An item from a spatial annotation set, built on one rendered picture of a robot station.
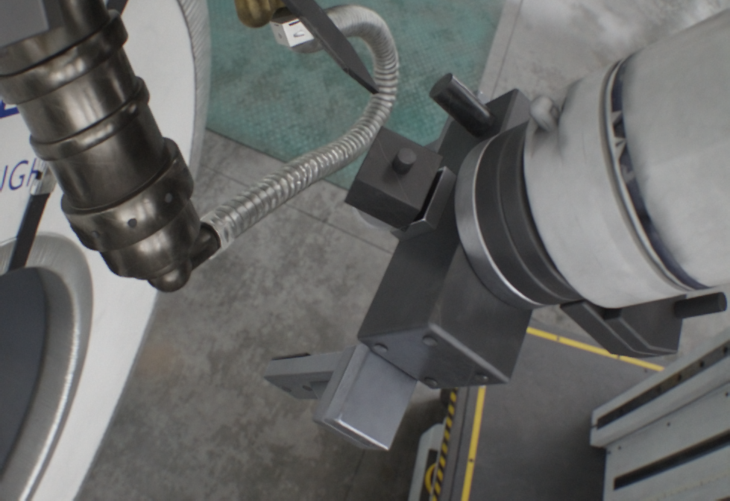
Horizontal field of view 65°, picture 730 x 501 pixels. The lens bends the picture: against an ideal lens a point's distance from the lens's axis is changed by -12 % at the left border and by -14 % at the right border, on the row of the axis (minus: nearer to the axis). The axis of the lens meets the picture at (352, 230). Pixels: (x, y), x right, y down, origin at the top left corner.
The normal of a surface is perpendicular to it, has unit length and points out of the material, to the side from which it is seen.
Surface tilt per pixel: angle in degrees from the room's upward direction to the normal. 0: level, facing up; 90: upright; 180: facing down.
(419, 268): 66
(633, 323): 25
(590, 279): 94
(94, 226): 75
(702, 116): 70
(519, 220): 80
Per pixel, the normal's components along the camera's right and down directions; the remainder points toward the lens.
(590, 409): 0.24, -0.52
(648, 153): -0.82, 0.04
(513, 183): -0.84, -0.17
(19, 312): -0.22, 0.45
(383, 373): 0.54, -0.22
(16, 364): -0.08, 0.16
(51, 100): 0.11, 0.58
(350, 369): -0.74, -0.58
